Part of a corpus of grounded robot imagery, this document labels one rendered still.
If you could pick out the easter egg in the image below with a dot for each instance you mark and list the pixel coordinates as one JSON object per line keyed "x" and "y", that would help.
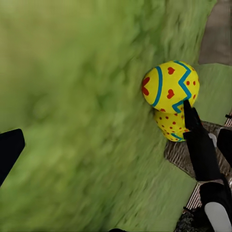
{"x": 175, "y": 137}
{"x": 169, "y": 84}
{"x": 170, "y": 123}

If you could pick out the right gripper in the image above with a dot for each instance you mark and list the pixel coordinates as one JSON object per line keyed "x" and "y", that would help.
{"x": 200, "y": 145}

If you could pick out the wicker basket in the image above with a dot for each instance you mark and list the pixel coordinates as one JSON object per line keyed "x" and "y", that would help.
{"x": 177, "y": 153}

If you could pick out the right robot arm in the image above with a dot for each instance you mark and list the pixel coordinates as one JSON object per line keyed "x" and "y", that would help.
{"x": 216, "y": 198}

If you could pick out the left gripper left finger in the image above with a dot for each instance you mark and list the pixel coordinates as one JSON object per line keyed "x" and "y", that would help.
{"x": 12, "y": 144}

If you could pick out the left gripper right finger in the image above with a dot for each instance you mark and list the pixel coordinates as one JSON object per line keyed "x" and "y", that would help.
{"x": 224, "y": 143}

